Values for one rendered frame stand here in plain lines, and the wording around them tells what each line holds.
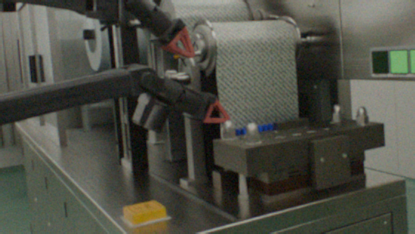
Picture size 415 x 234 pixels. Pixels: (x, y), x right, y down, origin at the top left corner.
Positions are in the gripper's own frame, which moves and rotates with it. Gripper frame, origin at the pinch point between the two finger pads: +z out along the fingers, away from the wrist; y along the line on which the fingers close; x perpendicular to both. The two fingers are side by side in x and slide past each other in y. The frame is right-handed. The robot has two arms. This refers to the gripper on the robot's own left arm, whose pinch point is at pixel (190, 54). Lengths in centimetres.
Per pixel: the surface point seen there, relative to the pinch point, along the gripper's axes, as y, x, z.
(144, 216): 17.2, -37.3, 8.3
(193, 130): -3.3, -13.3, 14.6
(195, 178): -3.3, -22.4, 22.9
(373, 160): -219, 121, 273
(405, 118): -177, 150, 242
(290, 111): 5.6, 6.0, 29.9
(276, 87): 5.5, 8.1, 22.2
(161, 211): 17.3, -34.5, 10.6
